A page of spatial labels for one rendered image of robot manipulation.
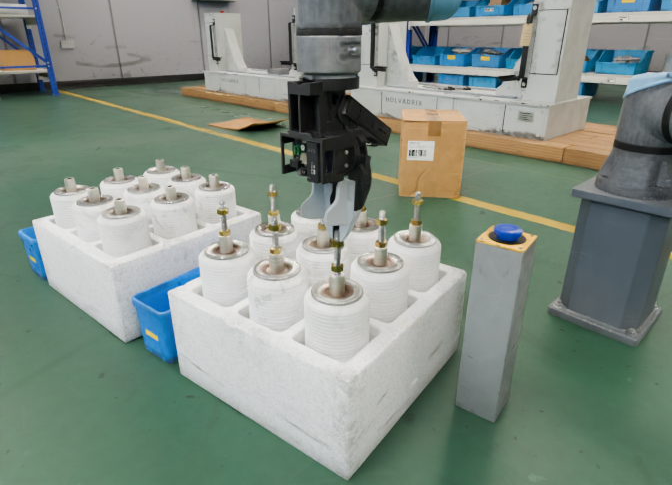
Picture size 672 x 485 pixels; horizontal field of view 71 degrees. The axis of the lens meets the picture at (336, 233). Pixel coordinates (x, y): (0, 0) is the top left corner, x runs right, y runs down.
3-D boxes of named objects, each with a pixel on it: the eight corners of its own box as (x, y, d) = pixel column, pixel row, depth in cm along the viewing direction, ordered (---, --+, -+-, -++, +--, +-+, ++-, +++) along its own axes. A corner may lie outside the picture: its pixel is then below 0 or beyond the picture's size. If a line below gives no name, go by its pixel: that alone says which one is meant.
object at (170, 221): (187, 257, 119) (178, 189, 112) (210, 268, 114) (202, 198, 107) (152, 271, 113) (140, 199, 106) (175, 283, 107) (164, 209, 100)
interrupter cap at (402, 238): (442, 247, 82) (443, 244, 82) (401, 251, 81) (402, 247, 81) (426, 231, 89) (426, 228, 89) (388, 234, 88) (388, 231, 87)
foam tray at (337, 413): (311, 291, 118) (309, 224, 111) (458, 348, 96) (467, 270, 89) (180, 374, 89) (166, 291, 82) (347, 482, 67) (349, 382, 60)
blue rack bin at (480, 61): (490, 65, 582) (492, 47, 573) (519, 66, 556) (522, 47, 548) (468, 67, 549) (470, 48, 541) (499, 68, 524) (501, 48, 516)
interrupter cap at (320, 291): (300, 297, 67) (300, 293, 66) (329, 276, 72) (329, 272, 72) (345, 313, 63) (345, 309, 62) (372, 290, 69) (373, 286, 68)
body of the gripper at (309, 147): (280, 178, 59) (275, 77, 54) (327, 165, 64) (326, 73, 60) (324, 191, 54) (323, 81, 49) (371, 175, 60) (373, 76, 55)
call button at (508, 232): (497, 233, 73) (499, 220, 72) (524, 239, 70) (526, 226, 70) (488, 241, 70) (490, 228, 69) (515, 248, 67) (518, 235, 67)
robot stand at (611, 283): (578, 285, 120) (603, 171, 109) (661, 314, 108) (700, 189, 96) (545, 312, 109) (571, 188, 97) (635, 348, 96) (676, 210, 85)
